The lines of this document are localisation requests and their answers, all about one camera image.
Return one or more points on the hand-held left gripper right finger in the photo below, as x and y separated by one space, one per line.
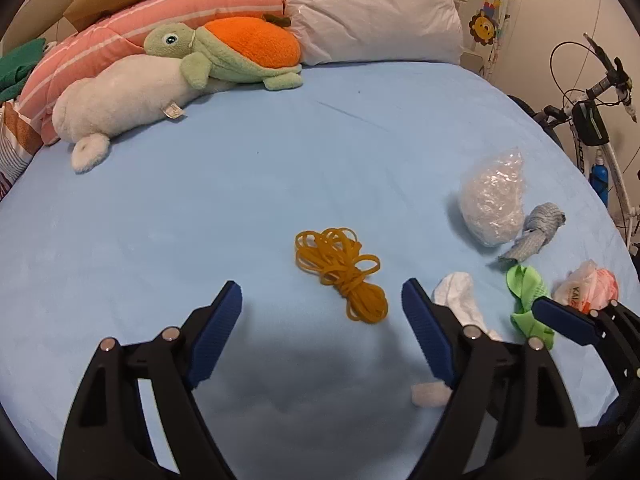
427 330

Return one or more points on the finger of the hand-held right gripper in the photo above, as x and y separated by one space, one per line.
565 320
602 434

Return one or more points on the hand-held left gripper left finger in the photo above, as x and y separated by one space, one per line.
215 335

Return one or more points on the red white plastic bag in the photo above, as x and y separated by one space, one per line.
585 282

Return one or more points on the white sock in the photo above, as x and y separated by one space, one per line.
457 295

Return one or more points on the green ribbon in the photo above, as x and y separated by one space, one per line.
522 285

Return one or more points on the amber rubber band bundle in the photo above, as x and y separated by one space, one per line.
350 280

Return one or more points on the grey sock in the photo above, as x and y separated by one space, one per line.
537 230

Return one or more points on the clear plastic bag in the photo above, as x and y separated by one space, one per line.
492 200

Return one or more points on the blue water bottle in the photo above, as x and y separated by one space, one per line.
599 182

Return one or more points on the white bicycle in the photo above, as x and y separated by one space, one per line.
614 170

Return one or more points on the white plush toy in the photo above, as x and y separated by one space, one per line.
125 100

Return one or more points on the striped bedding bundle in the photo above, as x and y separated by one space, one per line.
15 145

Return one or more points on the green orange turtle plush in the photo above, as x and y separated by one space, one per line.
250 42

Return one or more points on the folded play mat lion print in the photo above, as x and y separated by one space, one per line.
485 25

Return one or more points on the pink striped pillow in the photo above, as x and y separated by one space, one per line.
100 45

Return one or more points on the white pillow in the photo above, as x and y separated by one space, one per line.
370 10

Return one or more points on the black bicycle frame bag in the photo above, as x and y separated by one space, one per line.
590 125

